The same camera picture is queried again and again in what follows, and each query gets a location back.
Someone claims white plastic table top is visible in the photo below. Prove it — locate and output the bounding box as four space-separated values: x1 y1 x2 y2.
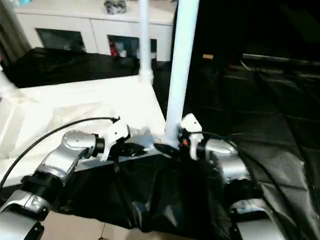
0 76 169 188

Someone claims black flat board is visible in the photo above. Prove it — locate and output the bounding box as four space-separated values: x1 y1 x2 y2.
241 53 320 64

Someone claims white sideboard cabinet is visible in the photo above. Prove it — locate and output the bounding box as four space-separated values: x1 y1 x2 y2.
15 0 176 63

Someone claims dark glittery ornament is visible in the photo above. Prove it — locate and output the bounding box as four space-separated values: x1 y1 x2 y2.
103 0 127 15

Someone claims grey curtain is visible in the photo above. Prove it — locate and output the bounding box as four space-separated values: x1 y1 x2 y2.
0 0 31 65

